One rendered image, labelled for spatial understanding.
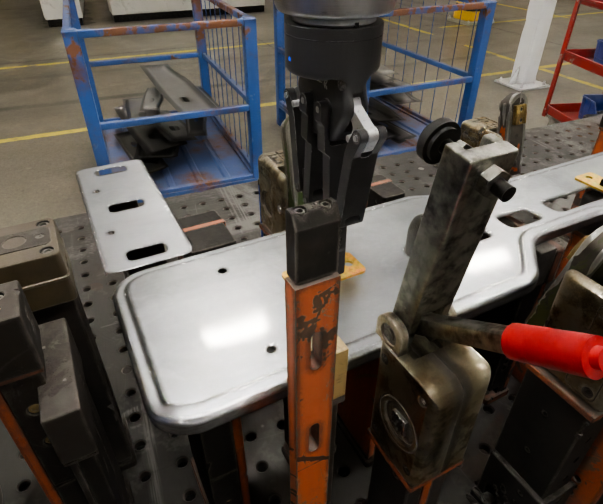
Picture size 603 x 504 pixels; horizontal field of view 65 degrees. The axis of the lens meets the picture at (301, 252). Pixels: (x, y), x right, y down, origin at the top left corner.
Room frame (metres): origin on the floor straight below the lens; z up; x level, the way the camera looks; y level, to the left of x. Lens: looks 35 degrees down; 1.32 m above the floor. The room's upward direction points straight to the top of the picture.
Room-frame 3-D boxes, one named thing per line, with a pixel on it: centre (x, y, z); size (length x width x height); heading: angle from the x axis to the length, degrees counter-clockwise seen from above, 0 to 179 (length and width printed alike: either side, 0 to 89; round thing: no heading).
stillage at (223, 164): (2.71, 0.79, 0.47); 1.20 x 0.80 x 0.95; 22
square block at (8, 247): (0.38, 0.28, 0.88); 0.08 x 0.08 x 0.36; 27
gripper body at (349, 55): (0.39, -0.02, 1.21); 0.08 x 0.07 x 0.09; 27
